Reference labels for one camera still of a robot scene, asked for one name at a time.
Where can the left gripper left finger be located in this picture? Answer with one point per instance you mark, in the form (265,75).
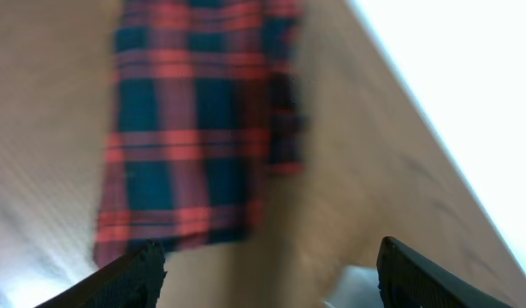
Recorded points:
(133,280)

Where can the red navy plaid shirt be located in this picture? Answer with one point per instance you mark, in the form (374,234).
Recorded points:
(204,114)

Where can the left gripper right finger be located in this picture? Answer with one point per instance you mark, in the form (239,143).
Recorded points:
(407,279)

